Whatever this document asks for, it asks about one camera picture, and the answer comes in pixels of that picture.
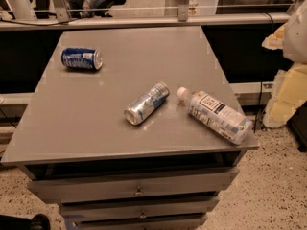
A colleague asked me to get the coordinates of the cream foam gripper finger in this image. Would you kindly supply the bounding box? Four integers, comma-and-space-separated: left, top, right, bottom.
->
262, 24, 286, 50
263, 63, 307, 128

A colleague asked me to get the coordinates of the blue pepsi can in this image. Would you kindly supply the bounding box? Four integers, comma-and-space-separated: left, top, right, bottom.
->
60, 47, 103, 71

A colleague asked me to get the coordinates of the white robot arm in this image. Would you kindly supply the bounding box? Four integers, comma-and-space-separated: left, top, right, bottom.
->
262, 0, 307, 128

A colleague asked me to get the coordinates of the silver blue slim can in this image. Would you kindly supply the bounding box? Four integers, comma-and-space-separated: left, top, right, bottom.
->
124, 81, 170, 126

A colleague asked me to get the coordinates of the clear plastic water bottle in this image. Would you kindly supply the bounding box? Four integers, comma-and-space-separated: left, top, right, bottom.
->
177, 87, 252, 145

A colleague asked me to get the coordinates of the grey drawer cabinet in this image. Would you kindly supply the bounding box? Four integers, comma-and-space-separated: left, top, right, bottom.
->
2, 27, 258, 230

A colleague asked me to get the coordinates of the black hanging cable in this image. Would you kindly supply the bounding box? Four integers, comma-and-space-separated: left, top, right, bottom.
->
252, 12, 275, 134

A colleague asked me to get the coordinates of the grey metal rail frame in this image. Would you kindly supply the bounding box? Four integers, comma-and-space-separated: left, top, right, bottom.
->
1, 0, 305, 30

